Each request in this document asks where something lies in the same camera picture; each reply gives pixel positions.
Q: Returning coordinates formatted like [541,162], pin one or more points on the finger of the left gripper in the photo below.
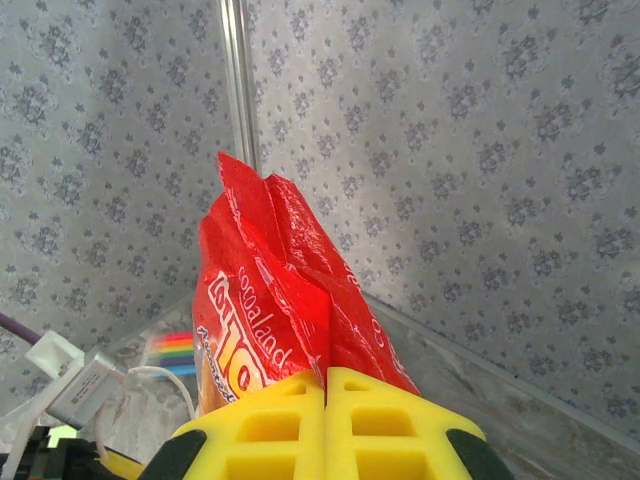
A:
[122,470]

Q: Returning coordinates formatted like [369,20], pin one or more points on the aluminium frame post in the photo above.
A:
[240,75]

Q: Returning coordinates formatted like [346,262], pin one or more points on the aluminium table edge rail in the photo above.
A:
[500,372]

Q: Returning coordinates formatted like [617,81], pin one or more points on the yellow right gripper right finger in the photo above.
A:
[400,450]

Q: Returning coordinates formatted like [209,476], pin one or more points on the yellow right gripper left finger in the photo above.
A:
[280,400]

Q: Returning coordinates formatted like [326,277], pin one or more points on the red Lot 100 gummy bag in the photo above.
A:
[260,280]

